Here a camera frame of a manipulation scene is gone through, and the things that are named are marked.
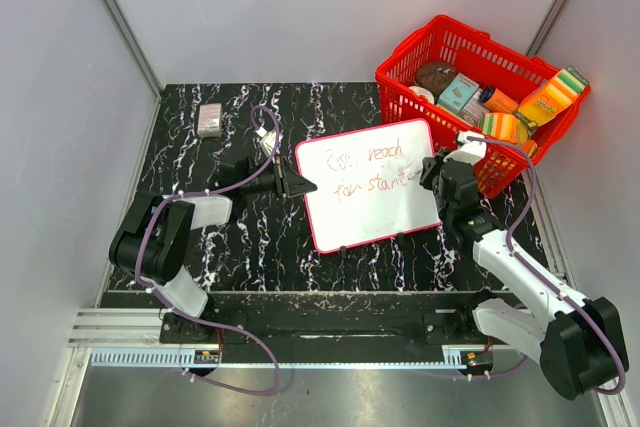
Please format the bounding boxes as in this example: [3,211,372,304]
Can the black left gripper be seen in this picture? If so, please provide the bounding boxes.
[241,155,317,200]

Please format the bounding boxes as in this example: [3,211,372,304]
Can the pink framed whiteboard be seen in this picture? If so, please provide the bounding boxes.
[295,119,441,254]

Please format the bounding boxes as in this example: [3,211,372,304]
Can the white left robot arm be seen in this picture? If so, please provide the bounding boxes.
[108,155,317,343]

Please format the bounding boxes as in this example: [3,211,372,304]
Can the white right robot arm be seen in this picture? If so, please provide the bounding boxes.
[419,136,629,400]

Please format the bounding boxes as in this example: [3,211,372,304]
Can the teal white carton box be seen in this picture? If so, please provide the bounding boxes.
[437,73,484,125]

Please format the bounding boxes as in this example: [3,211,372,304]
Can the white tape roll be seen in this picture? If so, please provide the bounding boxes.
[409,85,436,104]

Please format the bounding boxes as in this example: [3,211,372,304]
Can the striped sponge stack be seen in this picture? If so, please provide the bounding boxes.
[480,112,531,144]

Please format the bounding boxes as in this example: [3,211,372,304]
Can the orange cylindrical can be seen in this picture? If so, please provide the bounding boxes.
[479,85,519,114]

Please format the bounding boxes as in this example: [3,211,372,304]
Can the brown round bread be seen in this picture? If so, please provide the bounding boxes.
[415,61,458,95]

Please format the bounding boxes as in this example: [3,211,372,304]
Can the small pink white box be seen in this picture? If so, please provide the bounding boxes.
[196,103,222,138]

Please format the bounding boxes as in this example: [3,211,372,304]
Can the red plastic basket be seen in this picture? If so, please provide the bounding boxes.
[375,15,591,198]

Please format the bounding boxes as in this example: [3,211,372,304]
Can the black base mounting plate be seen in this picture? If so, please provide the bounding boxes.
[159,292,487,365]

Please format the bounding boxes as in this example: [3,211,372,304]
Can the yellow sponge pack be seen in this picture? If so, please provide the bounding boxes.
[515,66,590,129]

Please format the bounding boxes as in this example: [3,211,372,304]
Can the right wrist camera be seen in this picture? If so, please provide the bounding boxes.
[444,131,487,166]

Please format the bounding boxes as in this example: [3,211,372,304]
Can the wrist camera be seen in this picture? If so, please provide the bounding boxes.
[256,127,280,156]
[444,131,487,166]

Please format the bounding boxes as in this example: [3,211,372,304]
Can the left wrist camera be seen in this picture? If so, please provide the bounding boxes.
[256,127,280,156]

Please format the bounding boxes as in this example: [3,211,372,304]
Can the white slotted cable duct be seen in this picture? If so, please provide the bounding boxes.
[91,347,220,368]

